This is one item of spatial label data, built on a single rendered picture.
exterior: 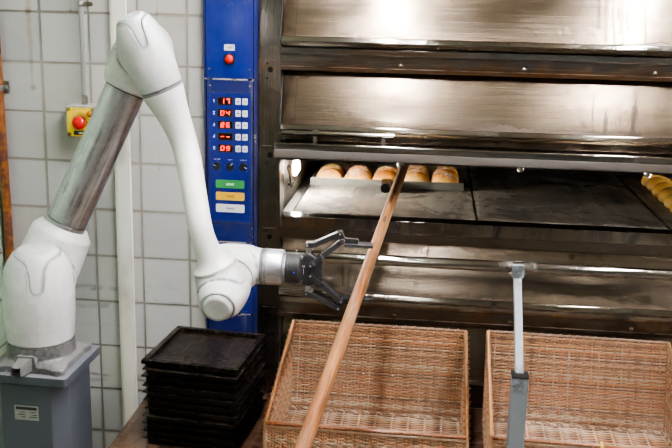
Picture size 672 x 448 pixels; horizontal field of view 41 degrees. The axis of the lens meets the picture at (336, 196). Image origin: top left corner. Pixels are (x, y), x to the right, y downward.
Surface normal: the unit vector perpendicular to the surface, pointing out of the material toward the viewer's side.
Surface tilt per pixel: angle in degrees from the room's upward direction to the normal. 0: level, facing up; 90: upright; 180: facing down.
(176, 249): 90
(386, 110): 70
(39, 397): 90
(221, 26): 90
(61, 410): 90
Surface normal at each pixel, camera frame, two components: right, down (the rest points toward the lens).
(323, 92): -0.09, -0.13
